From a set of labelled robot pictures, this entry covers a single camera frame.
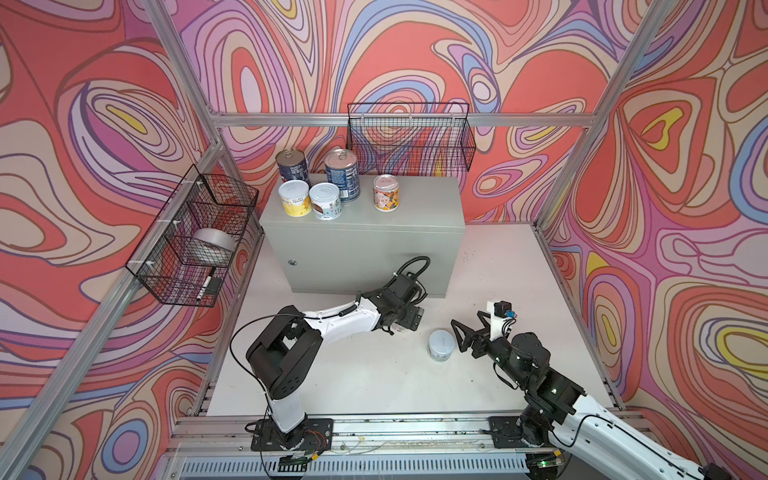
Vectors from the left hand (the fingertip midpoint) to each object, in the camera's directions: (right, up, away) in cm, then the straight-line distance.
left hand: (411, 309), depth 90 cm
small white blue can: (+8, -9, -8) cm, 14 cm away
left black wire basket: (-58, +17, -16) cm, 62 cm away
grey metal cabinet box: (-18, +17, +4) cm, 25 cm away
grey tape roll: (-50, +19, -18) cm, 57 cm away
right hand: (+14, -2, -12) cm, 18 cm away
